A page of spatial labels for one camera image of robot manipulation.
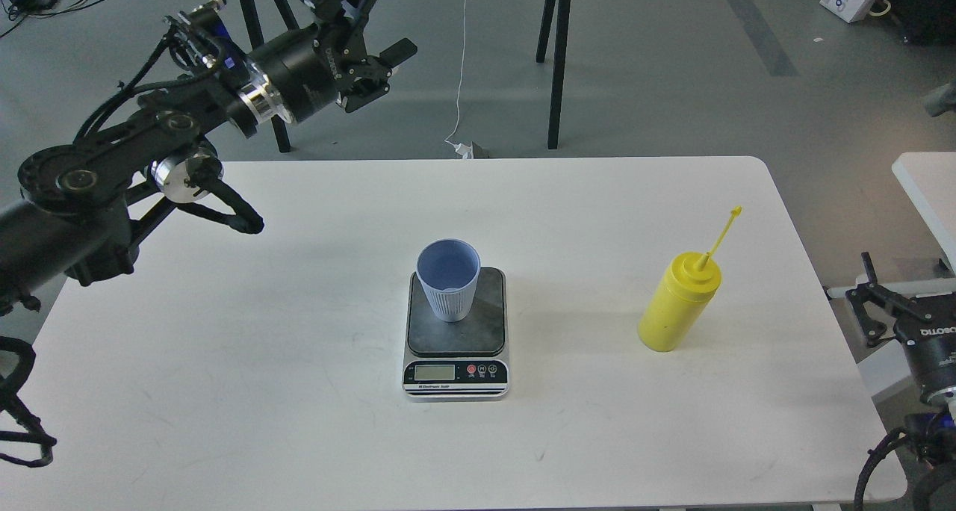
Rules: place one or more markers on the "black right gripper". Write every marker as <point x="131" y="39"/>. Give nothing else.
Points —
<point x="928" y="343"/>

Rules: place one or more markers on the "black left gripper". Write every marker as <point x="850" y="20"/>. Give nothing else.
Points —
<point x="300" y="72"/>

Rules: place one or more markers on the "yellow squeeze bottle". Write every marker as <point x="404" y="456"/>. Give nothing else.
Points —
<point x="688" y="284"/>

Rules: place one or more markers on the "blue plastic cup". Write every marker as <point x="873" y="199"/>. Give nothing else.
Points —
<point x="448" y="271"/>

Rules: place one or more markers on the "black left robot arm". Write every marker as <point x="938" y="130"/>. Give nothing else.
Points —
<point x="87" y="206"/>

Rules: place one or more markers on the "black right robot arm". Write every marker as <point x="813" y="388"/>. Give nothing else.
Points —
<point x="929" y="437"/>

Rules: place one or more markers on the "digital kitchen scale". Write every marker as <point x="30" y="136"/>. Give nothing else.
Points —
<point x="466" y="360"/>

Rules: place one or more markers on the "white side table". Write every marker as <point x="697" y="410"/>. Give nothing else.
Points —
<point x="928" y="179"/>

